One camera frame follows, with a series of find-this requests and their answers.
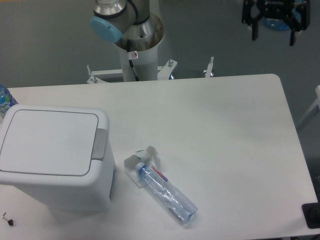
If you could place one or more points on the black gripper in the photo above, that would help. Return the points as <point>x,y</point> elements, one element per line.
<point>277,10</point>

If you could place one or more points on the silver robot arm blue cap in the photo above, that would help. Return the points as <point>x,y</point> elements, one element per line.
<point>113,18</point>

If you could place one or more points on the white plastic trash can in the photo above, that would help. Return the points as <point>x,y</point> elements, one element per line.
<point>90,192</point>

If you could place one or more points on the white trash can lid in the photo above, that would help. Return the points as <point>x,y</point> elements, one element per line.
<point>47,142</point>

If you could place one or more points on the black device at table edge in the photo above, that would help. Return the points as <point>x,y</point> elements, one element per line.
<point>311,212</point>

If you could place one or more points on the clear plastic water bottle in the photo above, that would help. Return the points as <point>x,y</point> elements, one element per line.
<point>170,196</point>

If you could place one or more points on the grey lid push button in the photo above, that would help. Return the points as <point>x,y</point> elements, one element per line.
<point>99,144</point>

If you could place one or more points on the blue labelled bottle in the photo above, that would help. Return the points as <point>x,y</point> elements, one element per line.
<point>6,100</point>

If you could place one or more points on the white frame at right edge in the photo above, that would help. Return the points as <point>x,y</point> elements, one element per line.
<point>310,112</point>

